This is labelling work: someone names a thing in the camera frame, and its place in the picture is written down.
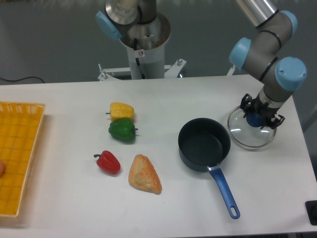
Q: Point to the glass lid blue knob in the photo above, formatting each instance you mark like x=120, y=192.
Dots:
x=248, y=130

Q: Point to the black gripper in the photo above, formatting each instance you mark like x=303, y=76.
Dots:
x=259, y=110

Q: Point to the white metal base frame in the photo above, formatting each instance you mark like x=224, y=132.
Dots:
x=124, y=73

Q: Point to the dark saucepan blue handle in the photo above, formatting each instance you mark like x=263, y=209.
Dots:
x=203, y=144

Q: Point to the yellow toy bell pepper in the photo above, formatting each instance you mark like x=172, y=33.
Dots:
x=118, y=110

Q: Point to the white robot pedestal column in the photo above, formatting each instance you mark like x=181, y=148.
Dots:
x=145, y=45

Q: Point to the toy puff pastry turnover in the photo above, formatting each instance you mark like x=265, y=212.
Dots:
x=143, y=176

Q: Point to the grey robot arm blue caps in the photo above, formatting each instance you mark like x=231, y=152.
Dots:
x=280, y=77

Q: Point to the green toy bell pepper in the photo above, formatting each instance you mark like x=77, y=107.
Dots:
x=123, y=130

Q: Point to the black object at table edge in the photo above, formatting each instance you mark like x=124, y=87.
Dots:
x=311, y=207

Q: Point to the yellow woven basket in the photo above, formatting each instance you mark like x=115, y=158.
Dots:
x=20, y=124

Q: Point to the red toy bell pepper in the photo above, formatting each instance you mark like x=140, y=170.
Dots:
x=108, y=162

